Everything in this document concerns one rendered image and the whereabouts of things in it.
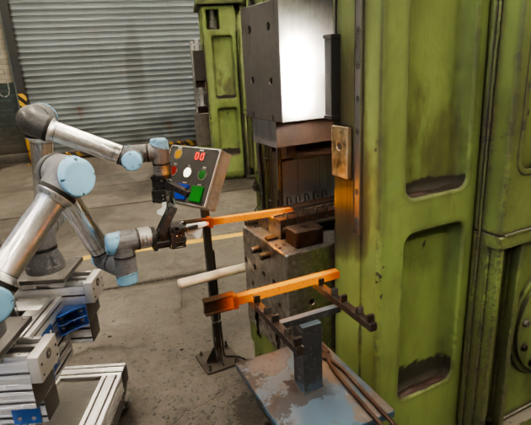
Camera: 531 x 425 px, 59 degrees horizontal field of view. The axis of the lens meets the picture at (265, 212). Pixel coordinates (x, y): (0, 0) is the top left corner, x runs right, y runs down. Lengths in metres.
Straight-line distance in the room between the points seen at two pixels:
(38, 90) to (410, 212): 8.62
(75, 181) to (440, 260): 1.28
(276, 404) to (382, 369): 0.53
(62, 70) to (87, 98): 0.62
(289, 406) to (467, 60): 1.20
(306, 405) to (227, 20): 5.71
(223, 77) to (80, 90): 3.72
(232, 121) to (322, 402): 5.56
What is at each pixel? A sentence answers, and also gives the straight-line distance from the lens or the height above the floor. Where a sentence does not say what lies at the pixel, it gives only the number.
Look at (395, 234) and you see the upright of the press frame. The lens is 1.57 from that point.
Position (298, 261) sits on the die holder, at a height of 0.88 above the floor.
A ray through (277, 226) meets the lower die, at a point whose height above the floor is 0.96.
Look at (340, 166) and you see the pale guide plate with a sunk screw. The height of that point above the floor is 1.22.
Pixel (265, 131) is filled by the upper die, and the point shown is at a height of 1.32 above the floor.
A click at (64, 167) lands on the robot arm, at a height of 1.31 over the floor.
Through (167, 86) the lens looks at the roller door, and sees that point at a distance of 9.61.
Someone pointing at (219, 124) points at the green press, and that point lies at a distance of 6.63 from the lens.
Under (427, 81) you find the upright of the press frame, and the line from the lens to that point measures 1.63.
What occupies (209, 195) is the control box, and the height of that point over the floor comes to 1.01.
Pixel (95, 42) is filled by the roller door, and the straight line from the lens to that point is 9.58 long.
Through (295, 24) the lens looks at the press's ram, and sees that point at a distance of 1.68.
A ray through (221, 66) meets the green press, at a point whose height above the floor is 1.54.
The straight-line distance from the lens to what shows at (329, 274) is 1.44.
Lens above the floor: 1.57
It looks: 18 degrees down
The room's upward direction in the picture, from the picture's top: 3 degrees counter-clockwise
